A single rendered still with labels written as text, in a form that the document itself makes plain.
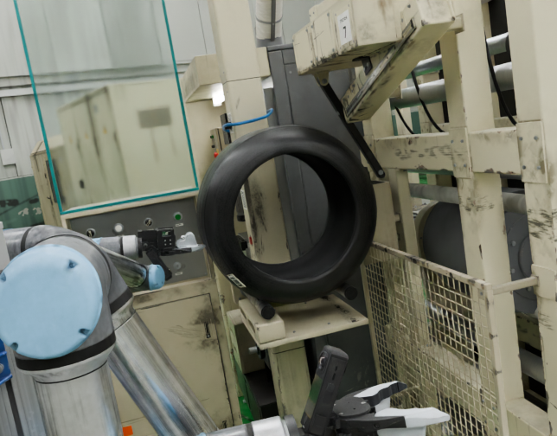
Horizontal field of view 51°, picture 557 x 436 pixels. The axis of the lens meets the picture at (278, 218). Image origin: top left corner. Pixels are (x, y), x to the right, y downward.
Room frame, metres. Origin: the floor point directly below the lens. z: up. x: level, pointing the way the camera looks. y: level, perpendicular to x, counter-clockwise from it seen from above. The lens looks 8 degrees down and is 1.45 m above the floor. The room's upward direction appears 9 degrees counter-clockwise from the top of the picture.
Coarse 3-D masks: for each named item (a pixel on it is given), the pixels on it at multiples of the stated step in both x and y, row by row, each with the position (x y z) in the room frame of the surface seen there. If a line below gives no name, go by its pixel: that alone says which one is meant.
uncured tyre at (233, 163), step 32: (288, 128) 1.85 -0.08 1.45; (224, 160) 1.82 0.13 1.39; (256, 160) 1.79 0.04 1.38; (320, 160) 2.12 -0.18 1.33; (352, 160) 1.87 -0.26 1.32; (224, 192) 1.77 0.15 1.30; (352, 192) 1.87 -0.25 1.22; (224, 224) 1.77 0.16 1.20; (352, 224) 2.08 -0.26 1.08; (224, 256) 1.77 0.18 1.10; (320, 256) 2.11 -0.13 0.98; (352, 256) 1.85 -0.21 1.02; (256, 288) 1.79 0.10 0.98; (288, 288) 1.80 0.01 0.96; (320, 288) 1.83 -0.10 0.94
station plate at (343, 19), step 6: (348, 12) 1.64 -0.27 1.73; (342, 18) 1.69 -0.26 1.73; (348, 18) 1.64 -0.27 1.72; (342, 24) 1.69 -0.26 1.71; (348, 24) 1.65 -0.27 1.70; (342, 30) 1.70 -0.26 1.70; (348, 30) 1.66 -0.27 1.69; (342, 36) 1.71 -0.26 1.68; (348, 36) 1.66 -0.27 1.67; (342, 42) 1.71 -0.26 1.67
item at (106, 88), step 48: (48, 0) 2.33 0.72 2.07; (96, 0) 2.36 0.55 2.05; (144, 0) 2.40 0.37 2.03; (48, 48) 2.32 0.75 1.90; (96, 48) 2.36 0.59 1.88; (144, 48) 2.39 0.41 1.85; (48, 96) 2.31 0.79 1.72; (96, 96) 2.35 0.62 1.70; (144, 96) 2.39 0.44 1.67; (48, 144) 2.30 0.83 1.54; (96, 144) 2.34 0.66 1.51; (144, 144) 2.38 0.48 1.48; (96, 192) 2.33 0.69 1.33; (144, 192) 2.37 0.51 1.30
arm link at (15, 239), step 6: (12, 228) 1.47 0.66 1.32; (18, 228) 1.44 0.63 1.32; (24, 228) 1.42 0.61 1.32; (30, 228) 1.41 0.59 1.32; (6, 234) 1.42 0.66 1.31; (12, 234) 1.41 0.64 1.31; (18, 234) 1.40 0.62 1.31; (24, 234) 1.40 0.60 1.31; (6, 240) 1.40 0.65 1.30; (12, 240) 1.40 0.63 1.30; (18, 240) 1.39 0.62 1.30; (24, 240) 1.38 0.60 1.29; (12, 246) 1.39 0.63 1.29; (18, 246) 1.38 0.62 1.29; (24, 246) 1.38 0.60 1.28; (12, 252) 1.39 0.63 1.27; (18, 252) 1.38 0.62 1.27; (12, 258) 1.39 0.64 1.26
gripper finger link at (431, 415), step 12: (396, 408) 0.72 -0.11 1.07; (420, 408) 0.70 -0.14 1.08; (432, 408) 0.70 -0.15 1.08; (408, 420) 0.69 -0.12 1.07; (420, 420) 0.69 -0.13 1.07; (432, 420) 0.68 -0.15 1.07; (444, 420) 0.69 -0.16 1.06; (384, 432) 0.71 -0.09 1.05; (396, 432) 0.70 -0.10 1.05; (408, 432) 0.69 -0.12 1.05; (420, 432) 0.69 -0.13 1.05
